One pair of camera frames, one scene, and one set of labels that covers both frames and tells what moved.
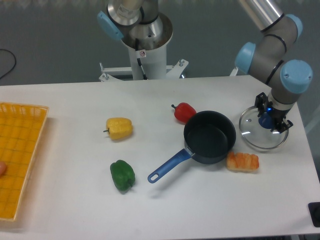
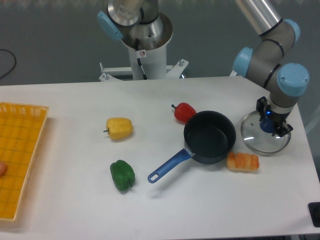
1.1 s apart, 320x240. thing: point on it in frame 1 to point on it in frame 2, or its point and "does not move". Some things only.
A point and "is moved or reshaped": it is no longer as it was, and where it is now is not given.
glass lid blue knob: (256, 129) is moved or reshaped
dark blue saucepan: (208, 135) does not move
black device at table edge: (314, 208) does not move
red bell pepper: (183, 111) does not move
